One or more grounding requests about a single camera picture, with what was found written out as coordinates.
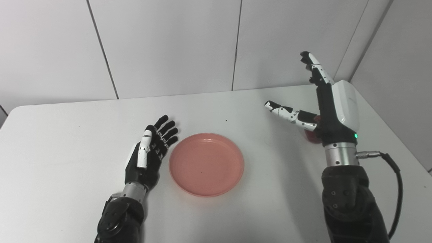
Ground red apple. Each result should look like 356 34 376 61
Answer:
304 115 323 144

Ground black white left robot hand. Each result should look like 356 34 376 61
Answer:
125 115 179 191

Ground pink round plate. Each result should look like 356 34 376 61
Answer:
169 133 245 197

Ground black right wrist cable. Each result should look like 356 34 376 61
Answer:
355 151 404 240

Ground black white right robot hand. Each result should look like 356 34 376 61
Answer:
264 51 360 147

